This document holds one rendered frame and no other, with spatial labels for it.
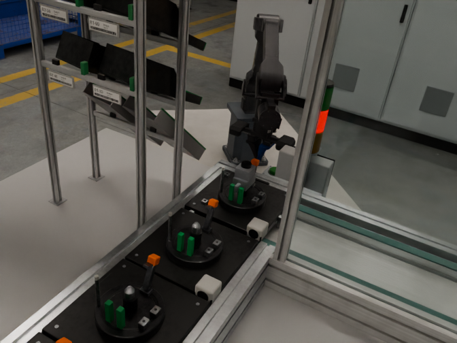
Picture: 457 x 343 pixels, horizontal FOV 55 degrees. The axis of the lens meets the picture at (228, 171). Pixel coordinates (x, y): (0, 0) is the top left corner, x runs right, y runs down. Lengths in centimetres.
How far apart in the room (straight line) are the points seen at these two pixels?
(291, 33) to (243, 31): 50
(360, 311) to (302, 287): 14
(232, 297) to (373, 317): 34
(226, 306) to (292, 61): 358
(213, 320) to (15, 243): 62
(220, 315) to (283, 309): 22
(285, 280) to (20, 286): 65
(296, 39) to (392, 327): 349
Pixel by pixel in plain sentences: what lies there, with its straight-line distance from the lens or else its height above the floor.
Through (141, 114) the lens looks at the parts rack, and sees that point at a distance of 107.
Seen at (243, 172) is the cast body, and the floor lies 108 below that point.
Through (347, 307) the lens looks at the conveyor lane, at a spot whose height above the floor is 91.
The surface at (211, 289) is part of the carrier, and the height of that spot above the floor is 99.
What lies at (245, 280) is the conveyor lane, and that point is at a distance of 106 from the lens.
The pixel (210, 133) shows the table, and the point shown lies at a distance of 188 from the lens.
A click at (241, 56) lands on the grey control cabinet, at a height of 35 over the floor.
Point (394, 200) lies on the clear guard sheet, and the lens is 96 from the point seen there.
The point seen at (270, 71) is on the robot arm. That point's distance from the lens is 118.
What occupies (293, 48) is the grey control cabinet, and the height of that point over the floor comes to 56.
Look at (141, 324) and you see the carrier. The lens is 91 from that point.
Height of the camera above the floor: 171
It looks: 32 degrees down
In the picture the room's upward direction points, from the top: 7 degrees clockwise
